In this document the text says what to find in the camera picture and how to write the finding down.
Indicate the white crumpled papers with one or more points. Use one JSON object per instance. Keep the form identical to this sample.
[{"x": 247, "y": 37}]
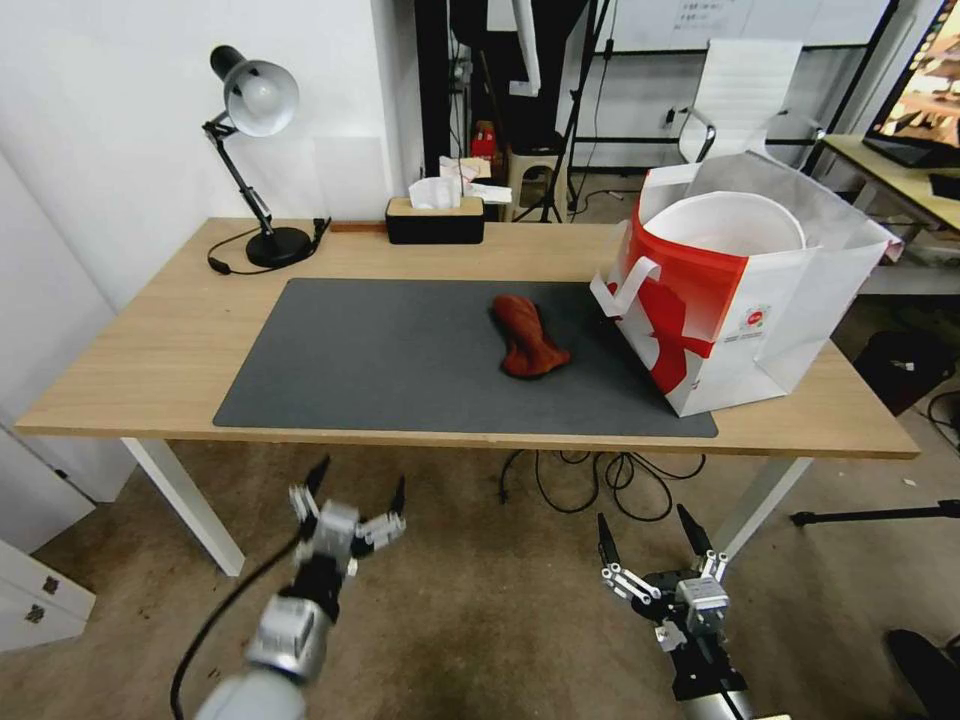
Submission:
[{"x": 472, "y": 176}]

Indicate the computer monitor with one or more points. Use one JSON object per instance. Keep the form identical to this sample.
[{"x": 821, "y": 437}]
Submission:
[{"x": 919, "y": 97}]

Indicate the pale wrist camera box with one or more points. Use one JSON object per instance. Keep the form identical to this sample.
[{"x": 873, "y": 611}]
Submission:
[
  {"x": 336, "y": 534},
  {"x": 701, "y": 604}
]

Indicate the black rounded object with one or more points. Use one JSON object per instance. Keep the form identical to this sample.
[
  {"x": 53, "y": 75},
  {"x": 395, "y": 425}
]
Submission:
[{"x": 926, "y": 675}]

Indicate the black desk lamp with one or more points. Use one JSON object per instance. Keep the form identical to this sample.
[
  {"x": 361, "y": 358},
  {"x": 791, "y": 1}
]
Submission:
[{"x": 259, "y": 97}]

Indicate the black stand leg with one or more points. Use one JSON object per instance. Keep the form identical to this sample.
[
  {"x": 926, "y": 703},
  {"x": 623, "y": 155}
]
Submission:
[{"x": 877, "y": 514}]

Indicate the white round container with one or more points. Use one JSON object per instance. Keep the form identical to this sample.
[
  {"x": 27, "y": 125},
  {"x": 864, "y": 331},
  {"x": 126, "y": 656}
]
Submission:
[{"x": 724, "y": 221}]

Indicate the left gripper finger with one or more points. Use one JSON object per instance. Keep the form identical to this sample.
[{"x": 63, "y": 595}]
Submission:
[
  {"x": 306, "y": 506},
  {"x": 382, "y": 529}
]

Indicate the black bag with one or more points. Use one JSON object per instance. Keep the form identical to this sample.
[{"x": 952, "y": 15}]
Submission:
[{"x": 900, "y": 371}]

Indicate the brown wooden strip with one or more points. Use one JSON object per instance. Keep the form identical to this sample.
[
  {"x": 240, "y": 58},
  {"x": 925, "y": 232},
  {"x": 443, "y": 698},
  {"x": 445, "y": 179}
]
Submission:
[{"x": 358, "y": 226}]

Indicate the white whiteboard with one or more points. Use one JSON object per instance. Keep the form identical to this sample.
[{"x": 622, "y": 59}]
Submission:
[{"x": 750, "y": 22}]

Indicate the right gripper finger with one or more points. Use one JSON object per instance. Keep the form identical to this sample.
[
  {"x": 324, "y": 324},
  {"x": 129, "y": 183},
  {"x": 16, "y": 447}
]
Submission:
[
  {"x": 709, "y": 562},
  {"x": 626, "y": 583}
]

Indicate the white office chair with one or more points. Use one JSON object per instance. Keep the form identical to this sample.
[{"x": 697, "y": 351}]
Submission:
[{"x": 750, "y": 82}]

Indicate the wooden table with white legs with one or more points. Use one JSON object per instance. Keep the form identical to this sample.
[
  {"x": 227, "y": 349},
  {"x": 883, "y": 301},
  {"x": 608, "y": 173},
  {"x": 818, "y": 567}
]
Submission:
[{"x": 150, "y": 360}]

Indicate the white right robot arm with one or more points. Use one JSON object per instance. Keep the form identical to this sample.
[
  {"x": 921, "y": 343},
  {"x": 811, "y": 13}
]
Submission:
[{"x": 739, "y": 706}]

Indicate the white drawer cabinet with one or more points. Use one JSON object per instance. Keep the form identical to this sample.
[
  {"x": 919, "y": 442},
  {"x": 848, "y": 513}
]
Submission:
[{"x": 37, "y": 600}]

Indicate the white and red takeout bag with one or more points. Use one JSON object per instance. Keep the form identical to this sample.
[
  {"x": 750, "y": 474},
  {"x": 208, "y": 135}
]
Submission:
[{"x": 720, "y": 330}]

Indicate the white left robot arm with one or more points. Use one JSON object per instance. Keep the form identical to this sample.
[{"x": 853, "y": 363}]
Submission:
[{"x": 259, "y": 694}]

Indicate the black tissue box wooden lid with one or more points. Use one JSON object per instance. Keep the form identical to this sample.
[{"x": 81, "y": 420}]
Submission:
[{"x": 435, "y": 225}]

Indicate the pale side desk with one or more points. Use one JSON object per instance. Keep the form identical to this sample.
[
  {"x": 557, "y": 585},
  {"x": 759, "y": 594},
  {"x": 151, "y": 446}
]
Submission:
[{"x": 892, "y": 176}]

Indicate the red box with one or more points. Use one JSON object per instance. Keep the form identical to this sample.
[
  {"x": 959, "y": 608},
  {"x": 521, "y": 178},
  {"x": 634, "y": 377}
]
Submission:
[{"x": 484, "y": 145}]

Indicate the white tissue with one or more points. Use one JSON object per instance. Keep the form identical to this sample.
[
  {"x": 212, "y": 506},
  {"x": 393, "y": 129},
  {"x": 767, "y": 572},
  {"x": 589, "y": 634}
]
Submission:
[{"x": 433, "y": 193}]

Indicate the dark grey desk mat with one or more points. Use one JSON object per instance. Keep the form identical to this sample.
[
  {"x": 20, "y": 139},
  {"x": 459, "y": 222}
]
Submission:
[{"x": 390, "y": 360}]

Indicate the black tripod stand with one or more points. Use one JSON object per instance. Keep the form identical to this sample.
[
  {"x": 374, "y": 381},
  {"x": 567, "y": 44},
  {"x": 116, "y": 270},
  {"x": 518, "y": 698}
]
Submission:
[{"x": 581, "y": 97}]

